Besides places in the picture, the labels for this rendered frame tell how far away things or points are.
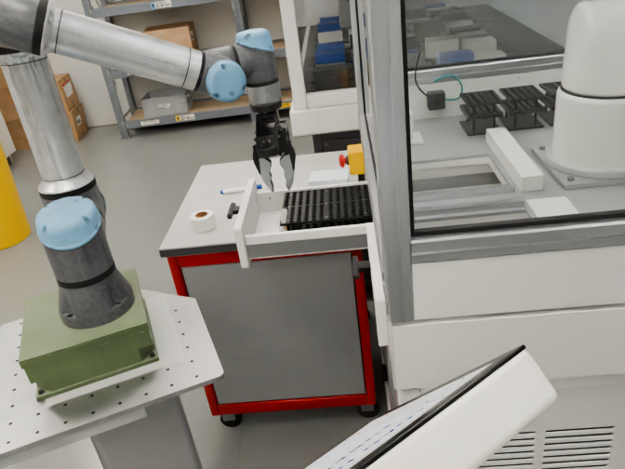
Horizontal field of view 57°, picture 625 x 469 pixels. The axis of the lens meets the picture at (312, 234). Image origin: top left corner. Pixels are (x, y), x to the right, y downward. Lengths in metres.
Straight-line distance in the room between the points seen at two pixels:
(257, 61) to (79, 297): 0.60
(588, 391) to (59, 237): 0.99
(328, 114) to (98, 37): 1.24
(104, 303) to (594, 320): 0.89
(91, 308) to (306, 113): 1.24
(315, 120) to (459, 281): 1.38
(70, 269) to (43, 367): 0.19
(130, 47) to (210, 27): 4.49
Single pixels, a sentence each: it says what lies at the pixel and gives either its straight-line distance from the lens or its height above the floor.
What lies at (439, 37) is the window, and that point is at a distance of 0.77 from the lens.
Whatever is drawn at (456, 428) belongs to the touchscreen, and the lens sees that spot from 0.45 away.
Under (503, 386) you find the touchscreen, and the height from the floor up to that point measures 1.19.
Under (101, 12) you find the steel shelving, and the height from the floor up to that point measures 1.06.
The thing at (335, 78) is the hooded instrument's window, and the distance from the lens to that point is 2.17.
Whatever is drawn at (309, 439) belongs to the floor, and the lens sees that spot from 2.04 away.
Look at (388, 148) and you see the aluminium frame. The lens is 0.79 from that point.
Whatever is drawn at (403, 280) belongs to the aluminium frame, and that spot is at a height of 1.02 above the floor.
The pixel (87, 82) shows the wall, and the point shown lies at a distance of 5.94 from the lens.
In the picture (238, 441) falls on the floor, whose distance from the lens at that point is 2.09.
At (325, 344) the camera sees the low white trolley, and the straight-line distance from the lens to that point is 1.83.
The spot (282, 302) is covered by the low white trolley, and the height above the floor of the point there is 0.53.
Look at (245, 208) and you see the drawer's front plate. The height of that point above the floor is 0.93.
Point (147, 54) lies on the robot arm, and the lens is 1.10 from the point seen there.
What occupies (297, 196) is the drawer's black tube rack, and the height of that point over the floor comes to 0.90.
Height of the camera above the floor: 1.52
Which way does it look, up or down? 29 degrees down
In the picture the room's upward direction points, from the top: 8 degrees counter-clockwise
